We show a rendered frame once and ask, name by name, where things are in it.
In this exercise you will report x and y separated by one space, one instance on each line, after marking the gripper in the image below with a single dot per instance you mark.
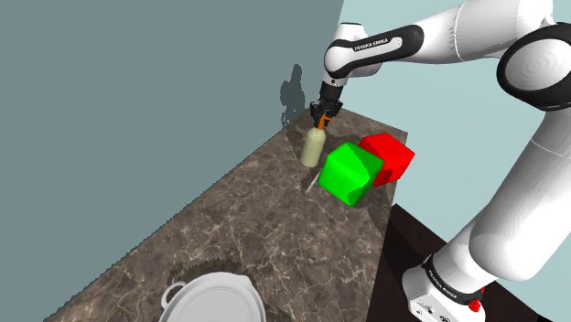
330 96

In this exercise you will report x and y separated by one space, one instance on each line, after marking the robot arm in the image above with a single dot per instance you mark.
513 214

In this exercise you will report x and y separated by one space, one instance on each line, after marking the cream spray bottle orange nozzle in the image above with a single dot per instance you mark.
313 147

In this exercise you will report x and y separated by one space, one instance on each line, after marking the green cube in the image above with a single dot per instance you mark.
348 176

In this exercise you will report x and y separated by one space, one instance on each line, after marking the thin white utensil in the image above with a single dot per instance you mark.
313 180

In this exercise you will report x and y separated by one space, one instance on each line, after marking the red cube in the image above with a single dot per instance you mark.
392 156

